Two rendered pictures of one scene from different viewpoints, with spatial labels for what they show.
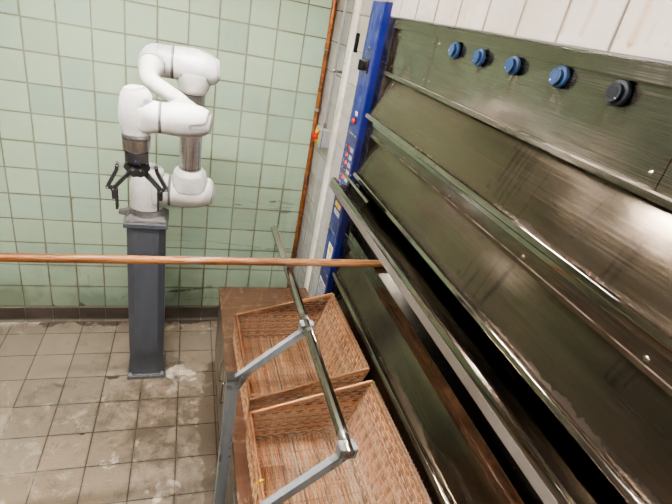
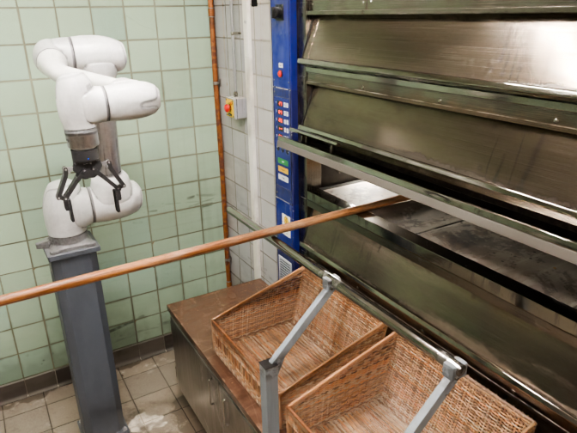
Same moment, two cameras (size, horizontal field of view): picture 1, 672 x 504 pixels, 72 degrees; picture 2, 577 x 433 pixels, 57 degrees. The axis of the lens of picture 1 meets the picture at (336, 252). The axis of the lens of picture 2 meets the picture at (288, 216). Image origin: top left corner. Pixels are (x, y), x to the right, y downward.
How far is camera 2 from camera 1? 0.45 m
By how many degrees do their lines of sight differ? 10
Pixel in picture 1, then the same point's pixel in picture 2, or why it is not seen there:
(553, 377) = not seen: outside the picture
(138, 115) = (84, 104)
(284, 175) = (197, 164)
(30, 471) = not seen: outside the picture
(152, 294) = (97, 334)
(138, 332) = (88, 387)
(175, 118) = (124, 98)
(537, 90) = not seen: outside the picture
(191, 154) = (110, 155)
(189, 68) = (94, 56)
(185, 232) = (100, 259)
